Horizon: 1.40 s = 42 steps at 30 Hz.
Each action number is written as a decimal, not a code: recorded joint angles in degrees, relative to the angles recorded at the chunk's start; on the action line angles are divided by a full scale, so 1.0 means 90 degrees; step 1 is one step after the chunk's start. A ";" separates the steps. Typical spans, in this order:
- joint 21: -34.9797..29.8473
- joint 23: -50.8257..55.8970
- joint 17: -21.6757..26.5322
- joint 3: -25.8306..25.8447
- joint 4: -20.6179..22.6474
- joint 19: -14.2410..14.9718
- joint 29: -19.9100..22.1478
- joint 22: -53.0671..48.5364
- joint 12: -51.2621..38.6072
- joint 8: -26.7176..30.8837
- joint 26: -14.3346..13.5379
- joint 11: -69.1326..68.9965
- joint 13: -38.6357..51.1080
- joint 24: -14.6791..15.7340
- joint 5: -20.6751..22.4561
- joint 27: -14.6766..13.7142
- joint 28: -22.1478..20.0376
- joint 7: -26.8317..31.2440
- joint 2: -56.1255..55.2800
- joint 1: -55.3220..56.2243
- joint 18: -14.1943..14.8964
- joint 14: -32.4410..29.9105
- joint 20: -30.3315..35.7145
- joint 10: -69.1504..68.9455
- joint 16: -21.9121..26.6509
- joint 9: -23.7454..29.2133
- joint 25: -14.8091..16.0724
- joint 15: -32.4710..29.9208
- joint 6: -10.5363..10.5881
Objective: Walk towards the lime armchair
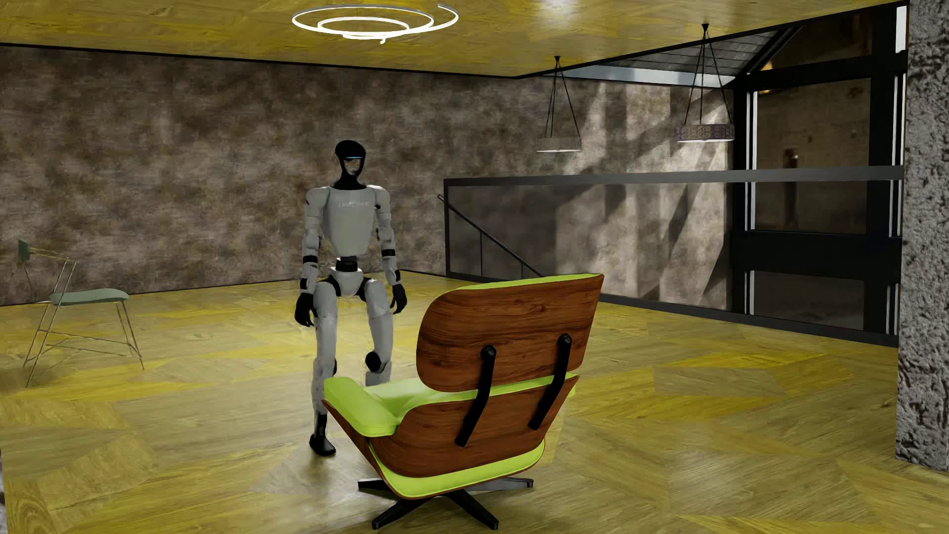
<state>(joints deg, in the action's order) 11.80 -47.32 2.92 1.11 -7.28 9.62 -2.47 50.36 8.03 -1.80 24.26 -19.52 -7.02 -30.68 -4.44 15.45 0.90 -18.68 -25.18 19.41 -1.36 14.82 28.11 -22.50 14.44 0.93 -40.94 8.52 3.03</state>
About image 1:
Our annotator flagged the lime and wood lounge armchair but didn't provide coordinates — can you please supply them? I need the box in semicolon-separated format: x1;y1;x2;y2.
323;273;605;531

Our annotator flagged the white left robot leg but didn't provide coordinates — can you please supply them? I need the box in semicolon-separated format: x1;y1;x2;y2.
362;278;394;387

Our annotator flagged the white robot leg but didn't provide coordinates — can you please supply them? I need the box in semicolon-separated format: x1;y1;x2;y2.
309;280;341;457
362;278;394;387

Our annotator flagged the white right robot leg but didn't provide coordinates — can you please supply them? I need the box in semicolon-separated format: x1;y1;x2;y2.
309;280;341;457

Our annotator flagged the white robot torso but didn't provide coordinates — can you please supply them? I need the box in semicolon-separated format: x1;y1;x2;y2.
317;183;382;298

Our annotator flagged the black stair handrail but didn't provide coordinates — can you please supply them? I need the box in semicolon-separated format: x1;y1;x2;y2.
437;194;544;279

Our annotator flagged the black robot head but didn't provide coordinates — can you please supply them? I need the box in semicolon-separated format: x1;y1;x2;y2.
334;139;367;190

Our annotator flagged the small hanging pendant lamp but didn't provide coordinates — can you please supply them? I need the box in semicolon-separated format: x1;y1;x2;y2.
536;56;584;154

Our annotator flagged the black glass balcony railing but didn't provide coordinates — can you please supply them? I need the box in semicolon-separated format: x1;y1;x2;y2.
443;165;905;348

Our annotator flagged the large patterned pendant lamp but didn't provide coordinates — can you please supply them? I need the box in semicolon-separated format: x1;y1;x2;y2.
676;24;736;144

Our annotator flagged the rough grey stone pillar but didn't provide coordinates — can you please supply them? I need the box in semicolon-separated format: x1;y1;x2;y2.
895;0;949;473

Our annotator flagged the green wire-frame chair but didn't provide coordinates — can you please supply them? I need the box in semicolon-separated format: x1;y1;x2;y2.
18;239;145;388

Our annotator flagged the white ring ceiling light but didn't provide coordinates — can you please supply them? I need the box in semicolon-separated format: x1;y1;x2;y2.
291;3;460;45

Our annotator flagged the black steel window frame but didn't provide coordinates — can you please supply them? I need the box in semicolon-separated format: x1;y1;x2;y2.
730;3;910;335

